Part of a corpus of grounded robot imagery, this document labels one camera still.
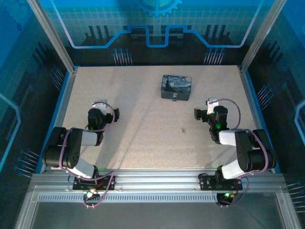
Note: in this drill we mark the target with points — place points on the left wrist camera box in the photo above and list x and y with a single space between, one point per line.
102 106

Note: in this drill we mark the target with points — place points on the aluminium frame post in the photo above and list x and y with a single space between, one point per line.
53 38
262 33

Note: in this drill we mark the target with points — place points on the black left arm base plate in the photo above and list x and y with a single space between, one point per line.
104 183

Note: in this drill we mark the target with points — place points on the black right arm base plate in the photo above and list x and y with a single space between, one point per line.
207 182

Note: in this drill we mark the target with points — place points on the aluminium mounting rail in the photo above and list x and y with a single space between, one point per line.
157 180

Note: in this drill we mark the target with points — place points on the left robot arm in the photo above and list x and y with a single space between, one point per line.
71 155

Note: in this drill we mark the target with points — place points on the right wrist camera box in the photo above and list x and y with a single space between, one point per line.
211 105

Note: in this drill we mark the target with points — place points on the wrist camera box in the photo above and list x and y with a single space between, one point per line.
211 105
102 106

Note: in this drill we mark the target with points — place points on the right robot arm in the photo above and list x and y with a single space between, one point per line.
247 152

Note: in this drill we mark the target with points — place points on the small blue padlock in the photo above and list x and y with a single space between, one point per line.
175 97

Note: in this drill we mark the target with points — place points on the starry night tin box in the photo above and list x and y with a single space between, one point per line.
176 86

